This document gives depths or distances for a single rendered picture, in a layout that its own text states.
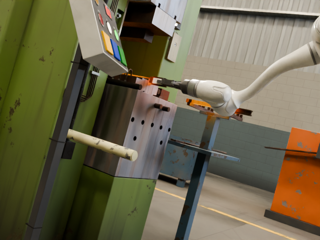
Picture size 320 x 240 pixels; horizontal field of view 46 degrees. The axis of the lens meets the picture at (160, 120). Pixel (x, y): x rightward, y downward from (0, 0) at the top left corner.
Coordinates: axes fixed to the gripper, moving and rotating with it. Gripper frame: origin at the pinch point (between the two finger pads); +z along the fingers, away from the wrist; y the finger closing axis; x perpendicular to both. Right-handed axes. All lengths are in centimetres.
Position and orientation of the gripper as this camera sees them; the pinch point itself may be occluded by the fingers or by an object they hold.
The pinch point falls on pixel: (159, 81)
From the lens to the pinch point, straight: 199.7
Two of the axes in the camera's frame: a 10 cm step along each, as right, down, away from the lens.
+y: 5.5, 1.7, 8.2
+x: 2.7, -9.6, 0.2
